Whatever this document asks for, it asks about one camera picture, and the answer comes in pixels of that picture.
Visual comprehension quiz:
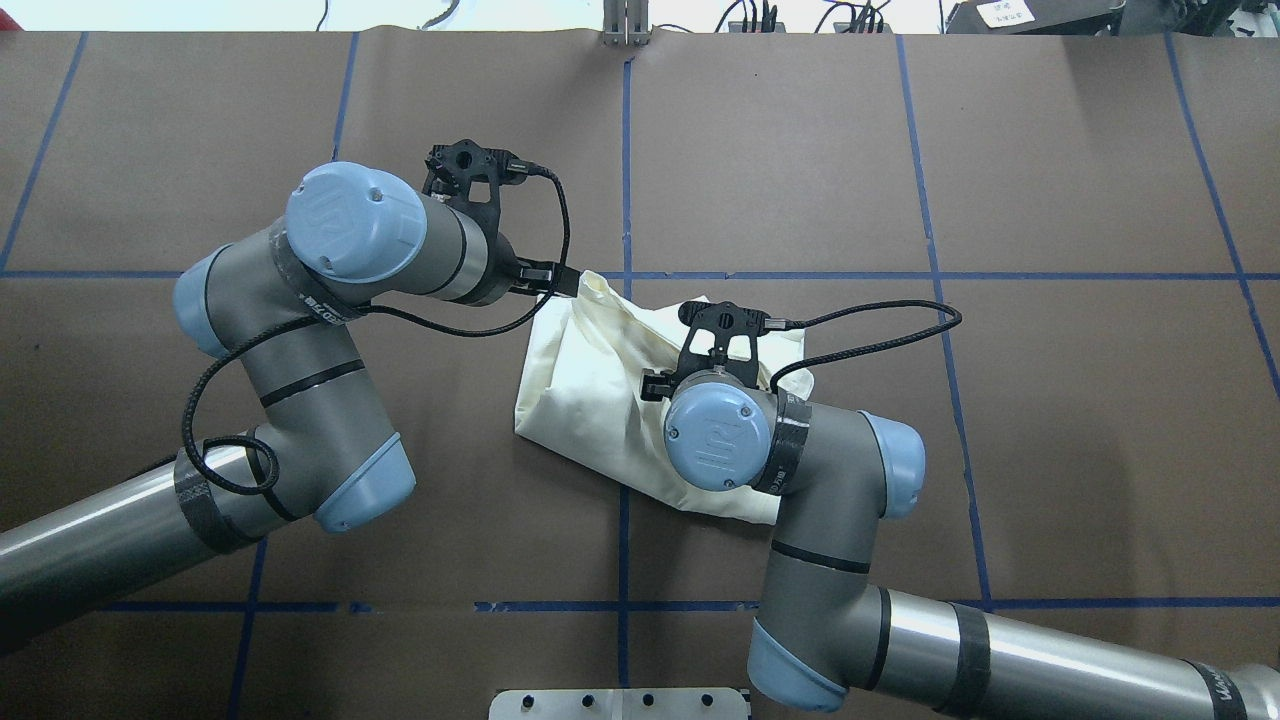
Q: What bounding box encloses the aluminium frame post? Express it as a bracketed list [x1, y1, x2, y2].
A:
[600, 0, 652, 47]

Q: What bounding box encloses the cream long-sleeve cat shirt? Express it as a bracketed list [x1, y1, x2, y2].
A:
[515, 272, 780, 525]

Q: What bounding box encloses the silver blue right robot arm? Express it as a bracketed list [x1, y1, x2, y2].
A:
[814, 282, 1277, 676]

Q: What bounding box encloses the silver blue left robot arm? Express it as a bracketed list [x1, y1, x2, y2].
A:
[1, 138, 580, 653]

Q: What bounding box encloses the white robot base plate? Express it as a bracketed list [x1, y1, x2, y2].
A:
[488, 687, 754, 719]

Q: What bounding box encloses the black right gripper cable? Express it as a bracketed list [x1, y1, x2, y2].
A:
[765, 300, 963, 396]

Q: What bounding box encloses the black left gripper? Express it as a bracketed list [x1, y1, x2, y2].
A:
[422, 138, 581, 297]

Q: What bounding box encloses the black braided left gripper cable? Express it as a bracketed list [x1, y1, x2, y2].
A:
[180, 165, 573, 497]

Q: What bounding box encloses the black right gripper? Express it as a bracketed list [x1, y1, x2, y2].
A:
[640, 301, 791, 402]

